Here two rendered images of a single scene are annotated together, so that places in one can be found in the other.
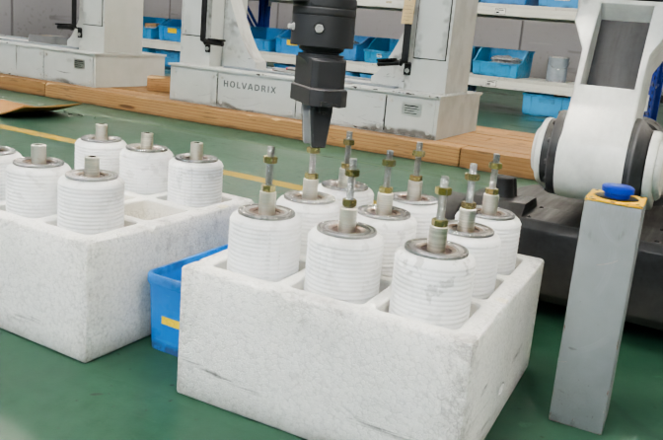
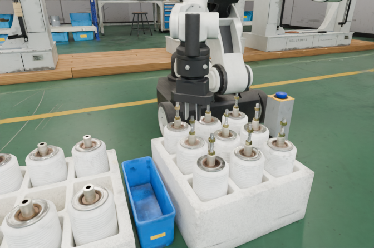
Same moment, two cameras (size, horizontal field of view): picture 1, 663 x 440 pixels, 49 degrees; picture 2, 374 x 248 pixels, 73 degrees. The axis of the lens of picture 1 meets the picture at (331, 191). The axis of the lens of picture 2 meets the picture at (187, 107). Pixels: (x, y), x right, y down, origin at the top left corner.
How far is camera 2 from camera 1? 0.84 m
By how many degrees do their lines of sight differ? 48
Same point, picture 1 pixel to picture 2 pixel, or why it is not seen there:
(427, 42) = (33, 24)
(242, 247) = (217, 186)
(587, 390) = not seen: hidden behind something
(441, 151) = (62, 73)
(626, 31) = (222, 29)
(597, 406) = not seen: hidden behind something
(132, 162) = (48, 166)
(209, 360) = (214, 241)
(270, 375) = (244, 227)
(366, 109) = (10, 62)
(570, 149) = (231, 79)
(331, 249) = (258, 165)
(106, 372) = not seen: outside the picture
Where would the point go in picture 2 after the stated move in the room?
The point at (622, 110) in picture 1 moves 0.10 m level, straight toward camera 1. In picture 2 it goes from (240, 60) to (255, 65)
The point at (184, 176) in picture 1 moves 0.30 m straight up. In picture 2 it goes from (95, 158) to (78, 54)
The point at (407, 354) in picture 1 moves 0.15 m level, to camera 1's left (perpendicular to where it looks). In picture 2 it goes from (295, 187) to (275, 218)
